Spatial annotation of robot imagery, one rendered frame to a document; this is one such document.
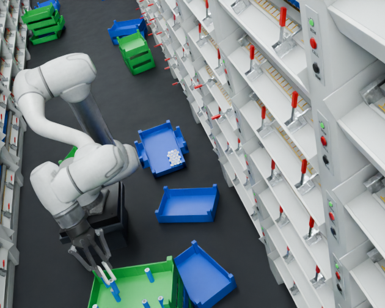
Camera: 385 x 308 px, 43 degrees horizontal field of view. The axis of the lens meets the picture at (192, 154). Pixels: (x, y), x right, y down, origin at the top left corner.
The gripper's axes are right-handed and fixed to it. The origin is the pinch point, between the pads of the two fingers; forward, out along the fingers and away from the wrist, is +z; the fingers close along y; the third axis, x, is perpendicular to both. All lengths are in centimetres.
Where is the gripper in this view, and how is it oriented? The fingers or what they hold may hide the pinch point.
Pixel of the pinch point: (106, 272)
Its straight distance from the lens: 169.4
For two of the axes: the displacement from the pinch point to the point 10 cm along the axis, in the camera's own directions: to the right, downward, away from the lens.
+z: 4.7, 8.6, 2.2
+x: 4.6, -0.3, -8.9
